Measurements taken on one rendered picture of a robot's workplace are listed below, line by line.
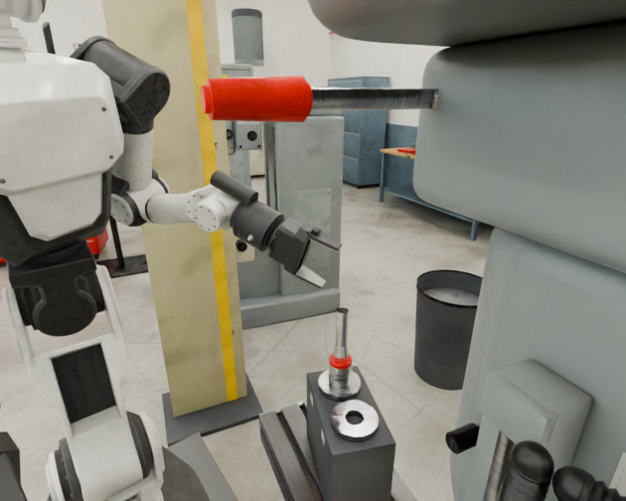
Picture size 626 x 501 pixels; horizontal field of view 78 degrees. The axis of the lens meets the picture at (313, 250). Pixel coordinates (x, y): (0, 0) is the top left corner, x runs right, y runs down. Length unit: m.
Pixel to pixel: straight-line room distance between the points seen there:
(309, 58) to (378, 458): 9.55
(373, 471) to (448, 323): 1.65
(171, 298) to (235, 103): 1.88
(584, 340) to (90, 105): 0.68
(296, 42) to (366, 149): 3.41
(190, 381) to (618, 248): 2.24
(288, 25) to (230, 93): 9.66
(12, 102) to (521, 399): 0.65
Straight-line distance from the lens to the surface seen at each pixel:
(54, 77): 0.72
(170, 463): 1.54
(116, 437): 0.92
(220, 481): 1.67
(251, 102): 0.21
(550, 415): 0.25
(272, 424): 1.06
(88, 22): 9.20
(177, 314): 2.10
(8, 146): 0.67
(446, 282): 2.74
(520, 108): 0.22
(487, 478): 0.31
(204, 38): 1.87
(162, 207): 0.93
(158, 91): 0.86
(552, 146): 0.21
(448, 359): 2.53
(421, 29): 0.21
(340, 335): 0.78
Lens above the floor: 1.70
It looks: 22 degrees down
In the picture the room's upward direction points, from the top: straight up
